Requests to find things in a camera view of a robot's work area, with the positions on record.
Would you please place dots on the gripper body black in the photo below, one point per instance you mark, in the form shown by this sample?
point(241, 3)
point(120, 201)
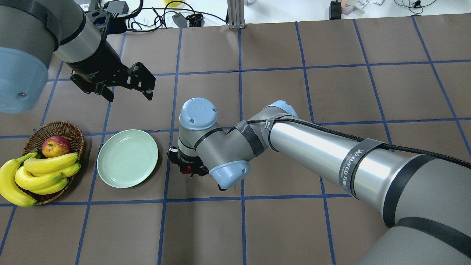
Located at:
point(187, 161)
point(98, 62)

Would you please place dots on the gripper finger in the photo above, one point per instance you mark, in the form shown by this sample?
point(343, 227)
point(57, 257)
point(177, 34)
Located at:
point(105, 92)
point(140, 79)

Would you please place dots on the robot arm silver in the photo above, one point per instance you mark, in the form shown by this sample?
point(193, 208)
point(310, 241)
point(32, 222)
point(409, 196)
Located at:
point(32, 31)
point(421, 195)

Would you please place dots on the pale green plate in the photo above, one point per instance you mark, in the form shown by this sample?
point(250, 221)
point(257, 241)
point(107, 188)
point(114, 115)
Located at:
point(127, 158)

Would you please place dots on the wicker basket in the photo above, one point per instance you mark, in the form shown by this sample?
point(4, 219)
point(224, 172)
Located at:
point(67, 130)

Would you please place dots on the black box near cup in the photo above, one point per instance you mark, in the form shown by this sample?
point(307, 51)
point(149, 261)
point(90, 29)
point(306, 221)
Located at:
point(117, 10)

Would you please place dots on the red apple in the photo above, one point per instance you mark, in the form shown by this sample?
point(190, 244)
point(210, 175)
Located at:
point(56, 146)

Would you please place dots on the yellow banana bunch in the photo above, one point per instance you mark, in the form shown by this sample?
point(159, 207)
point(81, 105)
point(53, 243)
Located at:
point(28, 176)

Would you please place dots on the black charger on bench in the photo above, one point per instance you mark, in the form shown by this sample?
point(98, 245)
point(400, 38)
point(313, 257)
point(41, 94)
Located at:
point(335, 10)

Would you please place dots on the paper cup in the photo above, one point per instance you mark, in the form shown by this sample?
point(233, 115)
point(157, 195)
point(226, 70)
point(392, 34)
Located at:
point(347, 6)

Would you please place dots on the aluminium frame post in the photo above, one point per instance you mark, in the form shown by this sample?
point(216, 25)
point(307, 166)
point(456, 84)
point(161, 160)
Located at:
point(235, 12)

